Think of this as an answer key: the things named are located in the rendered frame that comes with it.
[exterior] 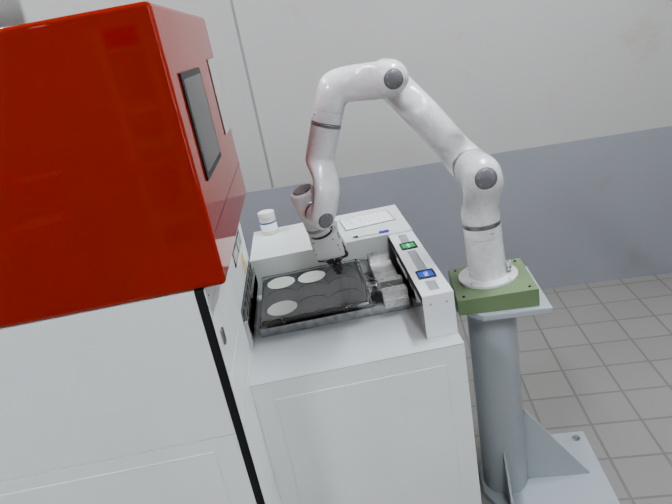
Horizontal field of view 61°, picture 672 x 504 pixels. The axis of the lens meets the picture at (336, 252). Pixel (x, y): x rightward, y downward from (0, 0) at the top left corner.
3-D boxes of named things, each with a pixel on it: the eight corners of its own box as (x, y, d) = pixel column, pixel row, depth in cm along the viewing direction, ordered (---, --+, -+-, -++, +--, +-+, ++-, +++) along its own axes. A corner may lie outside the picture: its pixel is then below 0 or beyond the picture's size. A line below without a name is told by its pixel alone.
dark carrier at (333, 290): (261, 323, 180) (261, 321, 180) (264, 280, 212) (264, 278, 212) (367, 301, 181) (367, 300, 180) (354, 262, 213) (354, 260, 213)
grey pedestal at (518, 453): (583, 433, 234) (579, 251, 205) (627, 520, 193) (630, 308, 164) (458, 445, 240) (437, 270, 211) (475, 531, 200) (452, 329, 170)
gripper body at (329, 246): (336, 218, 181) (348, 245, 188) (307, 225, 185) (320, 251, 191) (333, 232, 176) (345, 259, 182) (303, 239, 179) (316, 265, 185)
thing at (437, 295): (427, 339, 168) (421, 297, 163) (393, 268, 219) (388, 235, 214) (458, 332, 168) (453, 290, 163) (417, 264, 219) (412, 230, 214)
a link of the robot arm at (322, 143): (357, 132, 160) (337, 233, 170) (333, 121, 173) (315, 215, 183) (329, 129, 155) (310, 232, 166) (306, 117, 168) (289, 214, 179)
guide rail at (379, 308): (261, 337, 186) (259, 329, 185) (261, 335, 188) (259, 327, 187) (410, 308, 187) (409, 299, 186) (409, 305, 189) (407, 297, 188)
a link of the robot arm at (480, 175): (494, 214, 186) (485, 143, 177) (513, 232, 168) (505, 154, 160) (458, 222, 186) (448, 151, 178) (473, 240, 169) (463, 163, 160)
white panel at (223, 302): (235, 433, 142) (193, 291, 128) (251, 296, 219) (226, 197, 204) (248, 431, 143) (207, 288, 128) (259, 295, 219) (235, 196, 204)
